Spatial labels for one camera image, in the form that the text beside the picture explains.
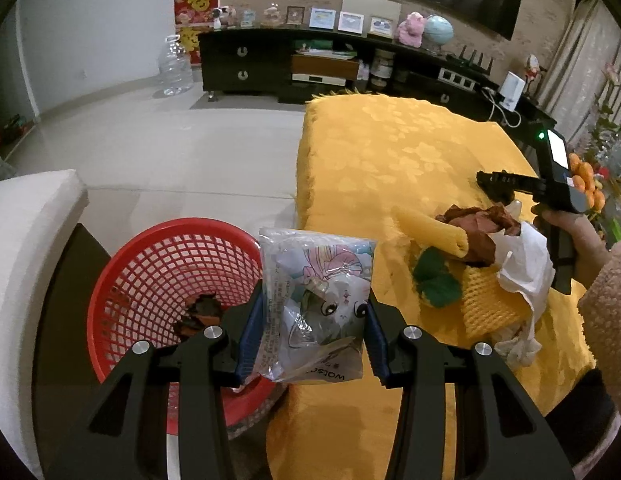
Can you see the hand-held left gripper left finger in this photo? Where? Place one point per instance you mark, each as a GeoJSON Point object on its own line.
{"type": "Point", "coordinates": [253, 332]}

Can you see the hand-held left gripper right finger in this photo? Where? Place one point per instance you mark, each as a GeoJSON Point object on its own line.
{"type": "Point", "coordinates": [378, 342]}

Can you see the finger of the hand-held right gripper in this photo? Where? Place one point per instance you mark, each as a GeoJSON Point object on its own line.
{"type": "Point", "coordinates": [495, 180]}

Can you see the cartoon printed plastic bag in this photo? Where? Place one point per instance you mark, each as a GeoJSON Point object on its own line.
{"type": "Point", "coordinates": [315, 300]}

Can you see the green wrapper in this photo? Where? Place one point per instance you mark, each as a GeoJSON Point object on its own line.
{"type": "Point", "coordinates": [435, 280]}

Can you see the red plastic basket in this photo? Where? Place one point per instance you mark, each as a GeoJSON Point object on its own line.
{"type": "Point", "coordinates": [140, 280]}

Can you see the white mesh net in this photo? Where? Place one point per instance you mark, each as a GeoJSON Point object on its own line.
{"type": "Point", "coordinates": [518, 347]}

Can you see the person's right forearm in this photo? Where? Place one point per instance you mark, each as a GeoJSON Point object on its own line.
{"type": "Point", "coordinates": [608, 320]}

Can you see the person's right hand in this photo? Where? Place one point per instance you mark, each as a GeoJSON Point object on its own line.
{"type": "Point", "coordinates": [580, 240]}

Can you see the pile of oranges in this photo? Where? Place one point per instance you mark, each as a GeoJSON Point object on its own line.
{"type": "Point", "coordinates": [585, 182]}

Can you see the dark brown crumpled paper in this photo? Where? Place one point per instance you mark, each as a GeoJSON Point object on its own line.
{"type": "Point", "coordinates": [200, 312]}

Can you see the reddish brown crumpled paper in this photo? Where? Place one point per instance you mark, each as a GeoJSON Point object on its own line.
{"type": "Point", "coordinates": [483, 240]}

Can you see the flowering plant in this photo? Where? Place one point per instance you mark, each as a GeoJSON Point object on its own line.
{"type": "Point", "coordinates": [613, 130]}

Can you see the yellow foam net roll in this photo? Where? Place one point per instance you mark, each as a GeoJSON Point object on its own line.
{"type": "Point", "coordinates": [430, 230]}

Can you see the white box device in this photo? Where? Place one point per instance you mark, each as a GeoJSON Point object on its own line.
{"type": "Point", "coordinates": [511, 90]}

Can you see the yellow cloth covered sofa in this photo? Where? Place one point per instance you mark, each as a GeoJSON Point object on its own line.
{"type": "Point", "coordinates": [390, 160]}

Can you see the white power outlet strip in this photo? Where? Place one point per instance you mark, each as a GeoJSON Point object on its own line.
{"type": "Point", "coordinates": [456, 78]}

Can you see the black router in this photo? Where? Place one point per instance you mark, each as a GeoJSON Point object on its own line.
{"type": "Point", "coordinates": [470, 64]}

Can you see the small figurine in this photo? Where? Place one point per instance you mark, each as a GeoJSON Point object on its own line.
{"type": "Point", "coordinates": [534, 67]}

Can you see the flat yellow foam net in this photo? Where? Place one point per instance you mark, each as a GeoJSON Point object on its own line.
{"type": "Point", "coordinates": [490, 300]}

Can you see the beige curtain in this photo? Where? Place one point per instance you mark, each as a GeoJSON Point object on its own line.
{"type": "Point", "coordinates": [585, 60]}

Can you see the white container jar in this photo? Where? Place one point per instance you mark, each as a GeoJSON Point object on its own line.
{"type": "Point", "coordinates": [383, 67]}

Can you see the light blue globe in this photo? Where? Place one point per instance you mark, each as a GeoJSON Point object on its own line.
{"type": "Point", "coordinates": [438, 30]}

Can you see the pink plush toy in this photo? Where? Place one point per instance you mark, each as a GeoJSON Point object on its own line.
{"type": "Point", "coordinates": [410, 29]}

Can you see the dark brown sofa base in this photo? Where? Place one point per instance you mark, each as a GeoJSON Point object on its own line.
{"type": "Point", "coordinates": [65, 310]}

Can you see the dark cloth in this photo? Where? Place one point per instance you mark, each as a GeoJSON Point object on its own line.
{"type": "Point", "coordinates": [585, 410]}

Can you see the green book stack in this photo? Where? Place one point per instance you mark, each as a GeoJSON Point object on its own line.
{"type": "Point", "coordinates": [320, 46]}

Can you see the white sofa cushion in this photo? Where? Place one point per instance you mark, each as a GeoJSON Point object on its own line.
{"type": "Point", "coordinates": [25, 260]}

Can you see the black TV cabinet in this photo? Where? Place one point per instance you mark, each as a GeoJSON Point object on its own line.
{"type": "Point", "coordinates": [225, 60]}

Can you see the clear water jug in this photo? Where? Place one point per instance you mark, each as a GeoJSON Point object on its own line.
{"type": "Point", "coordinates": [174, 70]}

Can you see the glass dome ornament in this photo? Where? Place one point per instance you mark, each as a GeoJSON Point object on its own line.
{"type": "Point", "coordinates": [273, 16]}

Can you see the red festive poster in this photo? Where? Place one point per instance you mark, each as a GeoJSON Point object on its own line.
{"type": "Point", "coordinates": [195, 2]}

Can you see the small picture frame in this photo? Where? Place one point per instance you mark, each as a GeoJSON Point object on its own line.
{"type": "Point", "coordinates": [381, 27]}

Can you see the white picture frame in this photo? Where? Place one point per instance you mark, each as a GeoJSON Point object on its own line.
{"type": "Point", "coordinates": [350, 23]}

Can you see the beige wall panel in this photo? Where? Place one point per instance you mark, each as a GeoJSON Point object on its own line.
{"type": "Point", "coordinates": [370, 2]}

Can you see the blue picture frame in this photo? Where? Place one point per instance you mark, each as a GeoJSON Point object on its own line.
{"type": "Point", "coordinates": [321, 19]}

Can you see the dark photo frame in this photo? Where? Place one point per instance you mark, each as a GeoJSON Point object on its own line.
{"type": "Point", "coordinates": [295, 15]}

